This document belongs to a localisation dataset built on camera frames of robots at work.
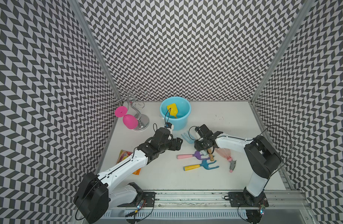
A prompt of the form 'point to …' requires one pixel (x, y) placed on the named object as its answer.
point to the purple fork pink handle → (197, 155)
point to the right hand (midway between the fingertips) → (198, 147)
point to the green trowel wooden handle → (211, 158)
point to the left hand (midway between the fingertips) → (176, 141)
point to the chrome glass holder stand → (143, 122)
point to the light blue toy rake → (189, 137)
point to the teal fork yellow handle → (204, 164)
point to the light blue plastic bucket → (184, 107)
